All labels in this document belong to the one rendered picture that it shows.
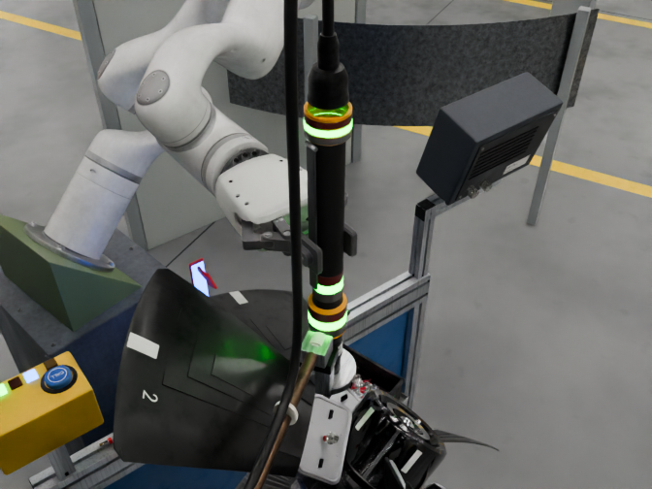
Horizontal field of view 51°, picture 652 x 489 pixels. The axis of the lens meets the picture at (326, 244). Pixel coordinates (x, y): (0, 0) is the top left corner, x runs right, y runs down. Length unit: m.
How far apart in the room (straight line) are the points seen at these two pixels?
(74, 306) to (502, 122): 0.89
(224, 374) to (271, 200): 0.19
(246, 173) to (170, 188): 2.14
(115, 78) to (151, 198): 1.53
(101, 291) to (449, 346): 1.50
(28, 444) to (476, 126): 0.95
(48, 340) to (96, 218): 0.25
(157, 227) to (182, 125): 2.19
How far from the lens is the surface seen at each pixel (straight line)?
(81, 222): 1.43
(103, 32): 2.53
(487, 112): 1.42
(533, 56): 2.73
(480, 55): 2.63
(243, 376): 0.75
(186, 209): 3.01
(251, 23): 0.92
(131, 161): 1.42
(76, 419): 1.17
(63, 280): 1.35
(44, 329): 1.46
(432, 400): 2.43
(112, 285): 1.43
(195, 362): 0.72
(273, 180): 0.76
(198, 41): 0.84
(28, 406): 1.15
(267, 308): 1.05
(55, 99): 4.30
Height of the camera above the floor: 1.93
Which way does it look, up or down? 41 degrees down
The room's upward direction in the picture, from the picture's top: straight up
